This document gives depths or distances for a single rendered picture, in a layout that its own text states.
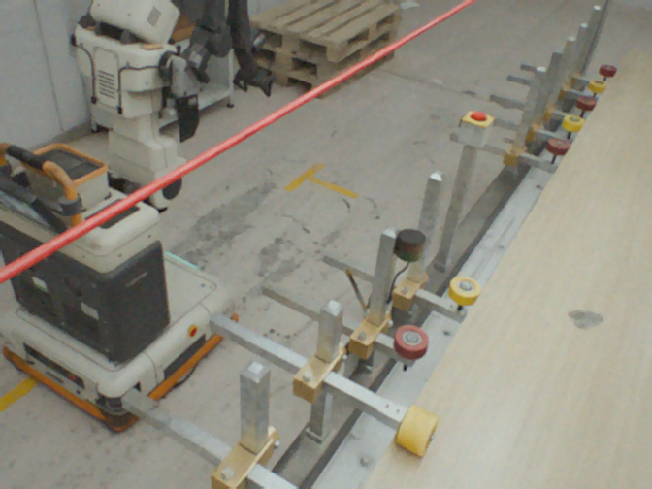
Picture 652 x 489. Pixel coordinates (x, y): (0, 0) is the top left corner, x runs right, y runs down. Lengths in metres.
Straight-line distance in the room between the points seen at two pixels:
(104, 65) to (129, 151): 0.32
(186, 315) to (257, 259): 0.79
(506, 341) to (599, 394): 0.22
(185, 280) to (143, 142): 0.64
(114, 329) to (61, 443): 0.52
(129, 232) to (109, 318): 0.30
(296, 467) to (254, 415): 0.41
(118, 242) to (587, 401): 1.31
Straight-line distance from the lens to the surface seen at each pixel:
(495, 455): 1.27
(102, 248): 1.85
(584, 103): 2.87
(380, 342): 1.45
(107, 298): 1.97
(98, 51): 2.04
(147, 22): 1.97
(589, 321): 1.61
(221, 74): 4.50
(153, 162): 2.13
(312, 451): 1.44
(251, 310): 2.75
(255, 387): 0.97
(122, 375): 2.18
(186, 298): 2.41
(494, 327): 1.51
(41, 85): 3.94
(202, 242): 3.15
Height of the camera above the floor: 1.90
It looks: 37 degrees down
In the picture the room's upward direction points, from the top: 6 degrees clockwise
